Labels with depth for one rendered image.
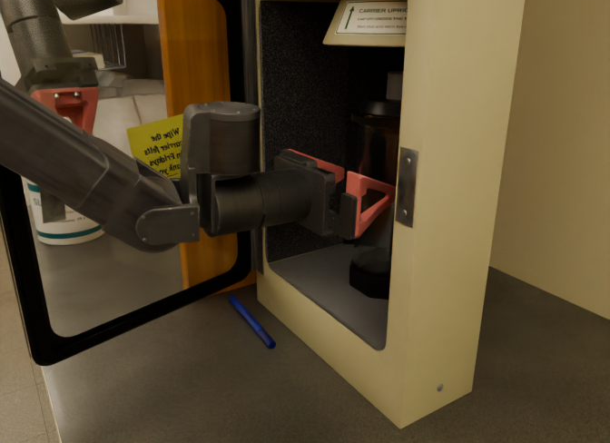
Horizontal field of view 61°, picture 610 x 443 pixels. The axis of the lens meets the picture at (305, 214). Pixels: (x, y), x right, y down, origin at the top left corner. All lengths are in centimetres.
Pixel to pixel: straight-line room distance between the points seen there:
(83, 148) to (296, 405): 35
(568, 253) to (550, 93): 25
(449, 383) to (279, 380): 20
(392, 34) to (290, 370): 40
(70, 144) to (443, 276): 35
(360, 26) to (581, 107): 42
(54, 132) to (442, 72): 32
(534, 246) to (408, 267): 47
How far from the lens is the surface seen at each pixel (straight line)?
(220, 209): 48
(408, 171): 46
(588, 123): 85
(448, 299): 54
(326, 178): 51
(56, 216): 56
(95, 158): 46
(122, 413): 63
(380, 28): 53
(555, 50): 88
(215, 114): 47
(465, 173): 49
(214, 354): 69
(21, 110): 46
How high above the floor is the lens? 133
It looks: 20 degrees down
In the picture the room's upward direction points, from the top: straight up
